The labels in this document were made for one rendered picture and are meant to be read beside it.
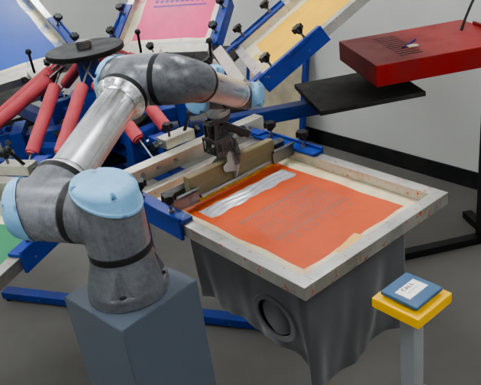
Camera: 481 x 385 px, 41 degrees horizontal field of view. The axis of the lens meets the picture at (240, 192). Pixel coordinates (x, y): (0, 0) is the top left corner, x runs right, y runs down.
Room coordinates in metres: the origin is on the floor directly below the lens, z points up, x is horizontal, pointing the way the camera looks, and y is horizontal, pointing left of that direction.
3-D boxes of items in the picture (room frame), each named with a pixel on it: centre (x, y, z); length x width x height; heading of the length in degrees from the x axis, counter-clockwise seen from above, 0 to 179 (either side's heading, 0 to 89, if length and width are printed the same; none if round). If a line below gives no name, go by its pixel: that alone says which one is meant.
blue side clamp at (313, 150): (2.06, -0.19, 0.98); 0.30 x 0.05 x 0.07; 37
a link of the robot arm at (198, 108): (1.75, 0.06, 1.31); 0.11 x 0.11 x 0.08; 68
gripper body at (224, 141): (1.85, 0.04, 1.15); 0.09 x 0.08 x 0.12; 127
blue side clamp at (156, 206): (1.72, 0.26, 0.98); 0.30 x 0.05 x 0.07; 37
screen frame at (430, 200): (1.70, -0.11, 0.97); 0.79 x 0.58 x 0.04; 37
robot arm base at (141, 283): (1.00, 0.23, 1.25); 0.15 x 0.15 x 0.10
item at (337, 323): (1.47, -0.29, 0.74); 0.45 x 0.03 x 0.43; 127
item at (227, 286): (1.55, 0.00, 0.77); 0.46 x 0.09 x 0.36; 37
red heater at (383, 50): (2.72, -0.88, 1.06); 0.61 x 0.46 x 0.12; 97
